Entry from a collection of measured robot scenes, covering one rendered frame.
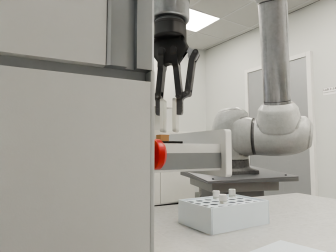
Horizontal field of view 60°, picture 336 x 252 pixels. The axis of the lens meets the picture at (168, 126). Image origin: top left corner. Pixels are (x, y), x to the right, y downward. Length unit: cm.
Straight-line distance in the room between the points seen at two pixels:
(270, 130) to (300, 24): 350
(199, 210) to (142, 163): 24
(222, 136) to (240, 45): 457
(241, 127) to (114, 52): 100
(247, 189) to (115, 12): 101
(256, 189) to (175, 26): 76
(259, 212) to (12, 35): 42
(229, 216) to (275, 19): 84
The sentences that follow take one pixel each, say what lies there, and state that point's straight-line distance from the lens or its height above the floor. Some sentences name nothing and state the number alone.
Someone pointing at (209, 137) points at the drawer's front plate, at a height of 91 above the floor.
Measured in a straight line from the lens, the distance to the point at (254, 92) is 477.
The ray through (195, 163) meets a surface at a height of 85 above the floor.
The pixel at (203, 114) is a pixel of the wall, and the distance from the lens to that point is 558.
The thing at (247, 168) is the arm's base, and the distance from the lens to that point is 125.
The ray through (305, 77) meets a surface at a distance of 429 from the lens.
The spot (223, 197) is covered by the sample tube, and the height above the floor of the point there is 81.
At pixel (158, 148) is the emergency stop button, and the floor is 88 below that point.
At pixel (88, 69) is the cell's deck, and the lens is 23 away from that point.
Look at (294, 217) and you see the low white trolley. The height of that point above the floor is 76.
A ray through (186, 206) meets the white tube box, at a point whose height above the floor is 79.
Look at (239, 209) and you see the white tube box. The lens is 47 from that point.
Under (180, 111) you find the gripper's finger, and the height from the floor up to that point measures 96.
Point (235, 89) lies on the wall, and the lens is 512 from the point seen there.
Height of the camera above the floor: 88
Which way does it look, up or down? 5 degrees up
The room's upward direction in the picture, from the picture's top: straight up
